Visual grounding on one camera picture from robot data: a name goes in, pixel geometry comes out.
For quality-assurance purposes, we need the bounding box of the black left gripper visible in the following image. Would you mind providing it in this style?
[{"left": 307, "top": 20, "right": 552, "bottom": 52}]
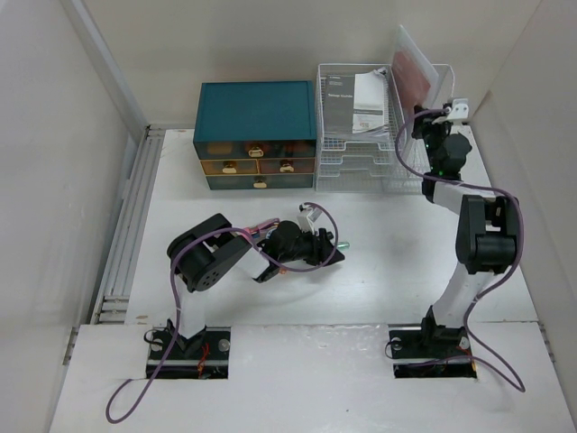
[{"left": 278, "top": 227, "right": 342, "bottom": 268}]

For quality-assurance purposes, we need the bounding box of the grey setup guide booklet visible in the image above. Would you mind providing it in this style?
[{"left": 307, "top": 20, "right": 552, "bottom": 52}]
[{"left": 323, "top": 69, "right": 389, "bottom": 138}]

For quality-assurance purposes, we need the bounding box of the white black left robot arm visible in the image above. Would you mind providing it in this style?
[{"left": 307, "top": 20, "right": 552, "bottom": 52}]
[{"left": 167, "top": 207, "right": 345, "bottom": 294}]

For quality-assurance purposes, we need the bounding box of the white wire file rack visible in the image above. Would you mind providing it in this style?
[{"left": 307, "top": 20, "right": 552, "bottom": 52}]
[{"left": 314, "top": 62, "right": 454, "bottom": 198}]

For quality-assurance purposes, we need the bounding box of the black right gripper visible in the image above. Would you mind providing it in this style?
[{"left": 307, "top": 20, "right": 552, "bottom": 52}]
[{"left": 410, "top": 104, "right": 454, "bottom": 172}]

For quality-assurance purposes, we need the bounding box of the pink multicolour pen bundle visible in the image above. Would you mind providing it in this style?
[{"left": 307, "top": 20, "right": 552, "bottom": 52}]
[{"left": 244, "top": 218, "right": 280, "bottom": 239}]

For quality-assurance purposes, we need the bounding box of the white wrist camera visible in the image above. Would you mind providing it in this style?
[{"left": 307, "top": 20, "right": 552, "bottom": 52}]
[
  {"left": 297, "top": 204, "right": 322, "bottom": 234},
  {"left": 433, "top": 97, "right": 470, "bottom": 124}
]

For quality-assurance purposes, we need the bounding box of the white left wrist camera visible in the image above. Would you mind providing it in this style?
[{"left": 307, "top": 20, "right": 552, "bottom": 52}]
[{"left": 297, "top": 204, "right": 322, "bottom": 234}]

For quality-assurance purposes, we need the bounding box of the clear zip pouch red card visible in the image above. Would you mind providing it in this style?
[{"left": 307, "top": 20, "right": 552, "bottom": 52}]
[{"left": 391, "top": 25, "right": 440, "bottom": 117}]

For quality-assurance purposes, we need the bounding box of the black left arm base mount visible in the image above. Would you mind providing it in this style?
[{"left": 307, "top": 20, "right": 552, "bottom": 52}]
[{"left": 143, "top": 319, "right": 232, "bottom": 380}]

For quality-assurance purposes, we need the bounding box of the teal drawer organizer box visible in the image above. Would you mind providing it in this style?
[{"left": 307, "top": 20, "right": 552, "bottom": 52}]
[{"left": 193, "top": 80, "right": 317, "bottom": 190}]

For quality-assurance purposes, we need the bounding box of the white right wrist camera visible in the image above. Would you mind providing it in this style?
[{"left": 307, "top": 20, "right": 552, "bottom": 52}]
[{"left": 433, "top": 97, "right": 470, "bottom": 124}]

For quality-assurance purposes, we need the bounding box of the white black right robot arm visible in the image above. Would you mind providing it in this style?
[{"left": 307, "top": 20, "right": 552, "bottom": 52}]
[{"left": 408, "top": 105, "right": 521, "bottom": 358}]

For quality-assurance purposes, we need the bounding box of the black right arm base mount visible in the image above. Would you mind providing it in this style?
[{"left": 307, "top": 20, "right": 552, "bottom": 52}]
[{"left": 389, "top": 320, "right": 477, "bottom": 379}]

